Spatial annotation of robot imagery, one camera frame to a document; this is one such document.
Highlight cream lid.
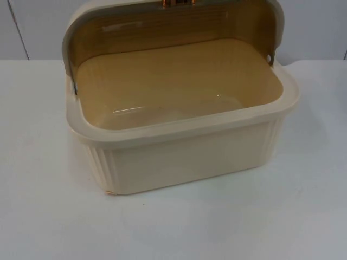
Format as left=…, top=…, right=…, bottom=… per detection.
left=61, top=0, right=286, bottom=96

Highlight cream box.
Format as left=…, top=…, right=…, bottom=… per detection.
left=64, top=40, right=303, bottom=197

